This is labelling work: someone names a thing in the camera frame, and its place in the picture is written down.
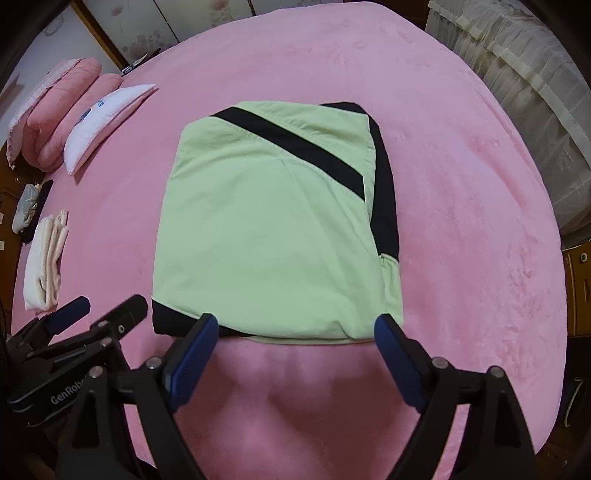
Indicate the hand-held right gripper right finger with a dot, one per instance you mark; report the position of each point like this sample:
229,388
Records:
399,364

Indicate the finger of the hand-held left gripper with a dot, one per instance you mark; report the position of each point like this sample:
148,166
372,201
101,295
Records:
69,311
131,309

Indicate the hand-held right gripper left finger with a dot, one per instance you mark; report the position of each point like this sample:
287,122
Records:
194,364

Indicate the green and black hooded jacket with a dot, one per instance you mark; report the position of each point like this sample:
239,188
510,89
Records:
277,230

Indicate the cream folded cloth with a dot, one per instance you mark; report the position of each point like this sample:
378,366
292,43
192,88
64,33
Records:
41,263

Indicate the wooden headboard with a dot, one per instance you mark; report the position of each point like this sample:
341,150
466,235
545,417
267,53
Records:
7,258

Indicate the grey cloth bundle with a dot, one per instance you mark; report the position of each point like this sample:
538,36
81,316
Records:
25,207

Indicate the dark round bin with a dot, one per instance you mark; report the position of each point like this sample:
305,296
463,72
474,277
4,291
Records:
572,399

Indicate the white printed pillow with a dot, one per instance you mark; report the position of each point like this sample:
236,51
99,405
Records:
101,124

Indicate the pink bed blanket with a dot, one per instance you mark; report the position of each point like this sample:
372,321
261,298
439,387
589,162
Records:
461,184

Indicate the pink lace-trimmed pillow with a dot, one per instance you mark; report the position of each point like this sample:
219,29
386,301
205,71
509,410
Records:
21,124

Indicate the pink folded quilt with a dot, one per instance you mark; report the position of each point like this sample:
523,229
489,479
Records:
64,115

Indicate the wooden drawer cabinet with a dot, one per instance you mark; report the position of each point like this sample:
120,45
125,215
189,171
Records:
579,286

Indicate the floral panel wardrobe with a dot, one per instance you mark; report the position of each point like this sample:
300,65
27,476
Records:
184,18

